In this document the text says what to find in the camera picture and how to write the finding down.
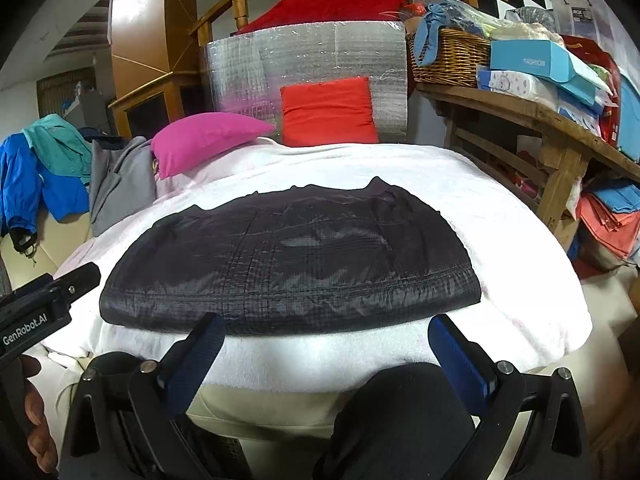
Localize blue cardboard box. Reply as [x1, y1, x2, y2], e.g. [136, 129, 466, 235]
[490, 40, 601, 98]

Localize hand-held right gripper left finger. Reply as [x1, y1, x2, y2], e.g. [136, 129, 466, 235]
[57, 312, 227, 480]

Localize grey storage box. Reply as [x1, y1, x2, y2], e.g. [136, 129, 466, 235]
[75, 87, 118, 136]

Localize white air conditioner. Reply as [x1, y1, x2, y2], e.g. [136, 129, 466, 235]
[47, 5, 113, 56]

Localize navy garment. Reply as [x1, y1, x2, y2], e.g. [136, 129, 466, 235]
[79, 127, 126, 151]

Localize blue jacket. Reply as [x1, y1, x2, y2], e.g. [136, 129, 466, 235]
[0, 135, 91, 241]

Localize silver foil mat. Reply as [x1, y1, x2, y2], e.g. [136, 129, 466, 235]
[202, 20, 408, 146]

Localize grey spotted cloth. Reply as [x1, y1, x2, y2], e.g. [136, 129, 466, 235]
[505, 7, 556, 31]

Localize coral bags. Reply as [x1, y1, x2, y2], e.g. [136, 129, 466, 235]
[580, 192, 640, 266]

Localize black puffer jacket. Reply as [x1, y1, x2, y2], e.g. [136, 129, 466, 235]
[99, 176, 483, 337]

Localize blue cloth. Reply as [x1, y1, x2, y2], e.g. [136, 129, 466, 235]
[412, 4, 453, 68]

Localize red pillow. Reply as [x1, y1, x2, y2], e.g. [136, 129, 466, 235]
[280, 77, 379, 148]

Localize wooden stair railing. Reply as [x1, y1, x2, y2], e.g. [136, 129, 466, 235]
[190, 0, 556, 46]

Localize person's black trouser leg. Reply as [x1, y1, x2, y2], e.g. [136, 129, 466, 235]
[315, 362, 476, 480]

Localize wooden cabinet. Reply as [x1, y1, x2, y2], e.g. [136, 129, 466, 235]
[107, 0, 203, 141]

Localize wooden table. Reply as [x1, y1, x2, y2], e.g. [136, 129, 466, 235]
[415, 82, 640, 253]

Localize white fleece blanket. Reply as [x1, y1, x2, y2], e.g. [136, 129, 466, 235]
[40, 141, 593, 396]

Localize teal shirt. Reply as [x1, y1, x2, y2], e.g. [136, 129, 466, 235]
[22, 114, 93, 186]

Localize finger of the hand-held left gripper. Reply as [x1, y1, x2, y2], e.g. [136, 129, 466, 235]
[47, 261, 101, 308]

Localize grey garment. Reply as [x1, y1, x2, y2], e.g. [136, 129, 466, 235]
[89, 136, 157, 236]

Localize person's left hand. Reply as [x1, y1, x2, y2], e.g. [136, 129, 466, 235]
[20, 355, 61, 473]

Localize white folded cloth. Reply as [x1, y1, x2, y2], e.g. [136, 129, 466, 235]
[492, 20, 566, 43]

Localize wicker basket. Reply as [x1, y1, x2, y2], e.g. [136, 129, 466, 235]
[407, 27, 493, 86]

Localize red printed bag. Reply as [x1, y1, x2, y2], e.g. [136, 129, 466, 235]
[557, 35, 623, 148]

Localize pink pillow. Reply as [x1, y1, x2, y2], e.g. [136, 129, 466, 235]
[150, 112, 277, 181]

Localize red cloth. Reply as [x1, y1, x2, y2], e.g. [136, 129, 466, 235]
[235, 0, 416, 36]

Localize white printed packet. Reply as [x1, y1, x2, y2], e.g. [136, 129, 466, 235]
[477, 67, 563, 111]

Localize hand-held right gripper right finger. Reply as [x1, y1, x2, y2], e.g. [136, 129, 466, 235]
[427, 314, 591, 480]

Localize clear plastic bag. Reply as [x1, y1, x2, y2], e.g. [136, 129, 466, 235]
[412, 0, 501, 38]

